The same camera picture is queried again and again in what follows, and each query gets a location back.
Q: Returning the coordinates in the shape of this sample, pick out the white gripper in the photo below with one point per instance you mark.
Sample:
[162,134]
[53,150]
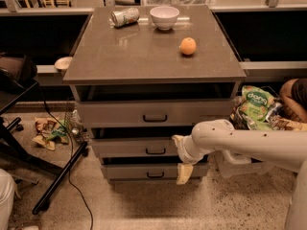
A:
[184,151]

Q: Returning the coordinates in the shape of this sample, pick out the grey drawer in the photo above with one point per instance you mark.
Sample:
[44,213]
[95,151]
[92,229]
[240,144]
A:
[134,147]
[151,113]
[140,172]

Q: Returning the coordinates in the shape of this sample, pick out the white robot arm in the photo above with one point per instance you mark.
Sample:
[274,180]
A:
[284,149]

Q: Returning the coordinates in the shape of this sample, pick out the grey drawer cabinet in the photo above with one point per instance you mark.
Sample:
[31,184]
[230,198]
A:
[139,62]

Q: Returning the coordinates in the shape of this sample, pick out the clear plastic storage bin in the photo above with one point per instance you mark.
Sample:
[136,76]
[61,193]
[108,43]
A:
[231,164]

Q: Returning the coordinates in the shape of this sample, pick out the green snack bag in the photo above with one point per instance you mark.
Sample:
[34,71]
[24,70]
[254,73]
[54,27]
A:
[255,106]

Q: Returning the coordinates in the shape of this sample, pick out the black stand leg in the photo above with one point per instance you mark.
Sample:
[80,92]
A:
[41,204]

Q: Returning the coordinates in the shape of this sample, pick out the orange fruit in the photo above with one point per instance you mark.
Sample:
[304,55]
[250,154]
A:
[188,46]

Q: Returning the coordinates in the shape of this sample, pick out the snack wrappers on floor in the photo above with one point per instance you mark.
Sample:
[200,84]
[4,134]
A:
[48,132]

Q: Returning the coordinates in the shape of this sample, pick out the white bowl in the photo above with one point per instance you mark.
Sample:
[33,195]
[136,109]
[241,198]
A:
[164,17]

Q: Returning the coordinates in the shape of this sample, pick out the small round dish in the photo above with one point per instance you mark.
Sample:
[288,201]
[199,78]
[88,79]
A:
[63,63]

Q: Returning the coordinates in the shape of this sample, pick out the lying soda can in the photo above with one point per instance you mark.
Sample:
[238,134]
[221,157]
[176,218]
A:
[125,17]

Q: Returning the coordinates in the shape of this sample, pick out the white object bottom left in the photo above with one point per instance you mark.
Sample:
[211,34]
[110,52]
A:
[7,190]

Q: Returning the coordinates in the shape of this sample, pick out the black chair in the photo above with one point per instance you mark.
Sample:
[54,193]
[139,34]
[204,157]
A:
[17,78]

